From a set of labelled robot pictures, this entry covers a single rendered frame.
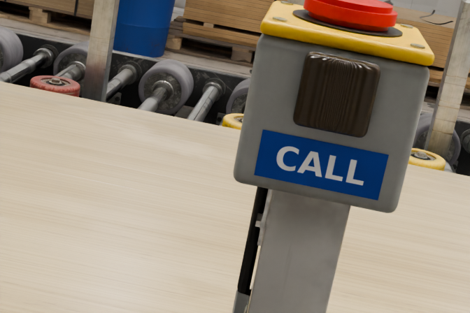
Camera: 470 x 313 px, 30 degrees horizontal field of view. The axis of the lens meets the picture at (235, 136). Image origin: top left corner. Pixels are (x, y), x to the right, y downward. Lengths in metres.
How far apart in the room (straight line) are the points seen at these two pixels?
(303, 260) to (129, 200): 0.63
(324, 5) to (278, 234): 0.10
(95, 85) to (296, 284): 1.17
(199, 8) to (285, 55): 5.98
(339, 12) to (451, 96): 1.14
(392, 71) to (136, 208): 0.67
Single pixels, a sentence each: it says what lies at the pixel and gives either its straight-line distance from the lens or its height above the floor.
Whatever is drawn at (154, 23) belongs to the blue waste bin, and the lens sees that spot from 6.00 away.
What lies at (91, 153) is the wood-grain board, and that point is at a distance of 1.15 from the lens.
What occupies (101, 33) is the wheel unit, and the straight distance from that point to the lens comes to 1.52.
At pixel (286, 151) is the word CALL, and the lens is 0.36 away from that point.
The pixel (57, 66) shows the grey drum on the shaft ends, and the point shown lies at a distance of 2.00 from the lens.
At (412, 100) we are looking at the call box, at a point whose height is 1.20.
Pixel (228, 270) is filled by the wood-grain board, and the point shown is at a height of 0.90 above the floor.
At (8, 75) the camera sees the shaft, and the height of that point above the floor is 0.81.
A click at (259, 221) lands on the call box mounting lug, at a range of 0.40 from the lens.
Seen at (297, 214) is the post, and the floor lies 1.14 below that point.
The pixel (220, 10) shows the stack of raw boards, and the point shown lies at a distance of 6.31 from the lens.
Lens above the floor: 1.27
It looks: 16 degrees down
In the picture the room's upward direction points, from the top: 11 degrees clockwise
